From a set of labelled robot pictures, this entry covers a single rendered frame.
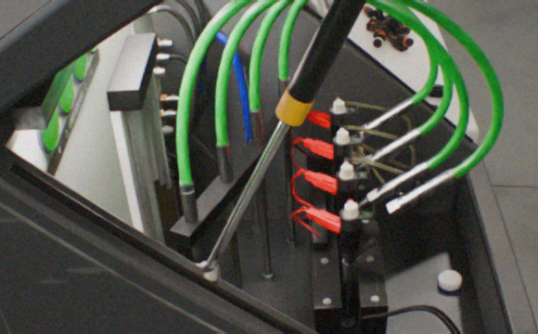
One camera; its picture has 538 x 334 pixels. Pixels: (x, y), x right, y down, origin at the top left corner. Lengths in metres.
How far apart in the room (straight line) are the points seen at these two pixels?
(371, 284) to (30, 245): 0.59
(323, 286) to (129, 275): 0.52
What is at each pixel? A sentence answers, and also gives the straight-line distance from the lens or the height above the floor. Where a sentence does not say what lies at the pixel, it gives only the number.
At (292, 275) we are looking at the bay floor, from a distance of 1.26.
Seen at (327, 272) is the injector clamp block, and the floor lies 0.98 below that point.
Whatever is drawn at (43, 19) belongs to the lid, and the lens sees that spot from 0.42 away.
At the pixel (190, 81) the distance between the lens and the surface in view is 0.84.
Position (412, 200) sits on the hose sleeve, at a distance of 0.94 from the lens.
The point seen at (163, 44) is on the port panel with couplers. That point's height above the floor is 1.20.
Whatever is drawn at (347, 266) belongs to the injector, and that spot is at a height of 1.02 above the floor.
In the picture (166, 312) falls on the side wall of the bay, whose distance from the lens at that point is 0.57.
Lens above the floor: 1.72
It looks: 36 degrees down
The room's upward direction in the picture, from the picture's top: 4 degrees counter-clockwise
